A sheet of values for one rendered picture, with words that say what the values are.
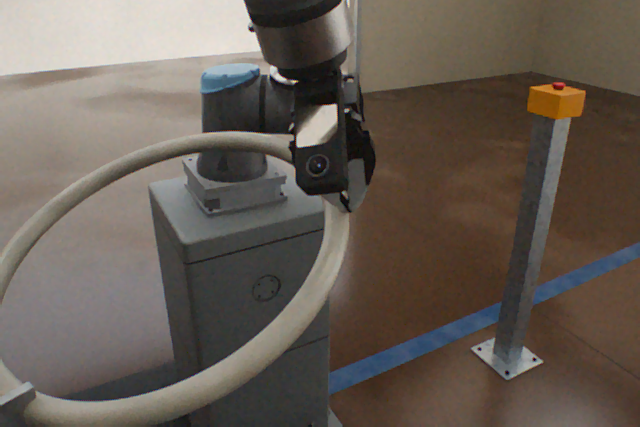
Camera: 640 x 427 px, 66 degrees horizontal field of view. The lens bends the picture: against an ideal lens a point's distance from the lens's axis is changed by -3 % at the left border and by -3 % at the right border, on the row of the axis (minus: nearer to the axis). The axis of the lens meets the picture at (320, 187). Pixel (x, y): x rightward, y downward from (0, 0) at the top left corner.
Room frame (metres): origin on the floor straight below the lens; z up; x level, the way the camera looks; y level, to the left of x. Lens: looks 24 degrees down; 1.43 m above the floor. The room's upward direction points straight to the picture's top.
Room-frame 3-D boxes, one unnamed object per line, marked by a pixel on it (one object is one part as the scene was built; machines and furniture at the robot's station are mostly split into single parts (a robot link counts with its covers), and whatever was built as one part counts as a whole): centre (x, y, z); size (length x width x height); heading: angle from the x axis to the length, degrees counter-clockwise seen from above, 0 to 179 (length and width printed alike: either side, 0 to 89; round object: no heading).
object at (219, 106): (1.27, 0.22, 1.11); 0.17 x 0.15 x 0.18; 90
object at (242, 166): (1.27, 0.23, 0.98); 0.19 x 0.19 x 0.10
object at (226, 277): (1.28, 0.24, 0.43); 0.50 x 0.50 x 0.85; 29
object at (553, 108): (1.56, -0.75, 0.54); 0.20 x 0.20 x 1.09; 28
